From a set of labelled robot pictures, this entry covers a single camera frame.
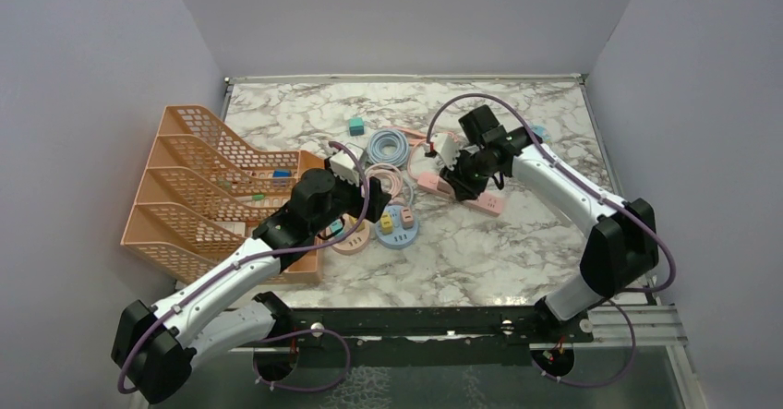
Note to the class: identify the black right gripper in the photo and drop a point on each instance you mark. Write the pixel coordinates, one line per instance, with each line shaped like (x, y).
(463, 187)

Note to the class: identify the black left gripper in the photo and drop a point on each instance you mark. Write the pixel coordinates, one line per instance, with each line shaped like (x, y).
(377, 200)

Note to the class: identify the yellow charger cube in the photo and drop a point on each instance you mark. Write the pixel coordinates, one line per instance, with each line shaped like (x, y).
(352, 222)
(386, 224)

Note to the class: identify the pink charger cube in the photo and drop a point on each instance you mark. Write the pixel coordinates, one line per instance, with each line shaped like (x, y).
(407, 218)

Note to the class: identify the teal charger cube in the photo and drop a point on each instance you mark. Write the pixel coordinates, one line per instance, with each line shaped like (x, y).
(335, 228)
(356, 126)

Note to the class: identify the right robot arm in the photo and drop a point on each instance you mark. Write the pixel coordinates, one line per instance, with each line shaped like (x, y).
(619, 245)

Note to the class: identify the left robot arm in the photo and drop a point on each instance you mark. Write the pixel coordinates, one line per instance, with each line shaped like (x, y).
(157, 347)

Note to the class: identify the pink power strip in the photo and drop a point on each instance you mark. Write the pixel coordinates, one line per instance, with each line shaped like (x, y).
(486, 203)

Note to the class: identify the pink round power socket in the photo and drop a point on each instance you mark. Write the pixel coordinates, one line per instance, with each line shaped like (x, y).
(352, 244)

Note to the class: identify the blue round power socket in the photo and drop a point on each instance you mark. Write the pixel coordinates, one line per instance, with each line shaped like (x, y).
(400, 238)

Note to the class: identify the blue white eraser block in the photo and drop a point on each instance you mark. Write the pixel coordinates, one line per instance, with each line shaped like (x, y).
(281, 174)

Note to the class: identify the orange plastic desk organizer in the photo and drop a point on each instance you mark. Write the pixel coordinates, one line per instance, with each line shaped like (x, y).
(189, 212)

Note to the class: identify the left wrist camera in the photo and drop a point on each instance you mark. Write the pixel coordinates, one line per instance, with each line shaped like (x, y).
(344, 165)

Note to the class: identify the black metal base rail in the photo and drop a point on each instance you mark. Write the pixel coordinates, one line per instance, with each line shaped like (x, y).
(456, 336)

